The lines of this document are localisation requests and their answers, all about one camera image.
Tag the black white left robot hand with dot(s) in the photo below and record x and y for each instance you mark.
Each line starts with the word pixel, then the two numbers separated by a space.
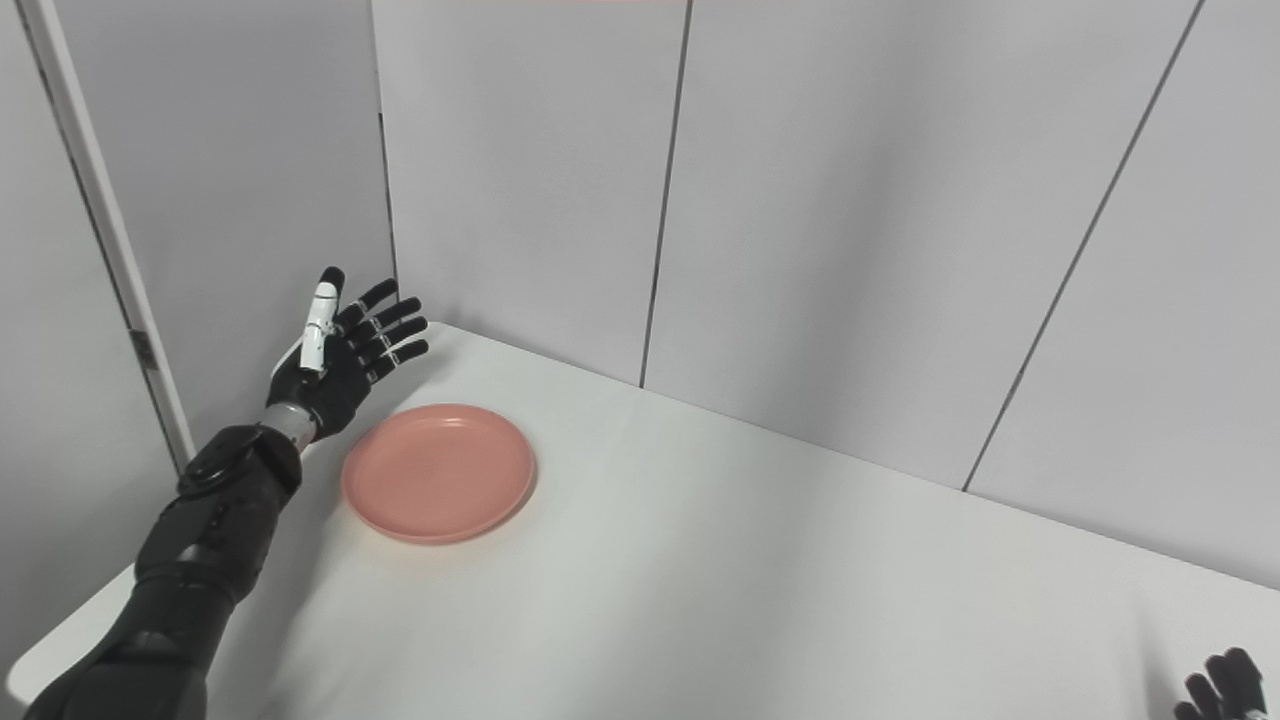
pixel 335 375

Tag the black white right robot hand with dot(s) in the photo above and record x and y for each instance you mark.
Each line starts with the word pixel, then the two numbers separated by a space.
pixel 1225 690

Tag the pink round plate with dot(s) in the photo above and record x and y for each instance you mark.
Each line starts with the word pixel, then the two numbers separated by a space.
pixel 440 475

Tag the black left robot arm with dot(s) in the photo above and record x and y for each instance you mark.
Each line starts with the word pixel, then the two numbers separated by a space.
pixel 190 580

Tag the white partition post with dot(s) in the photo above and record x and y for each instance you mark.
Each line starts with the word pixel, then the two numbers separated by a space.
pixel 100 200

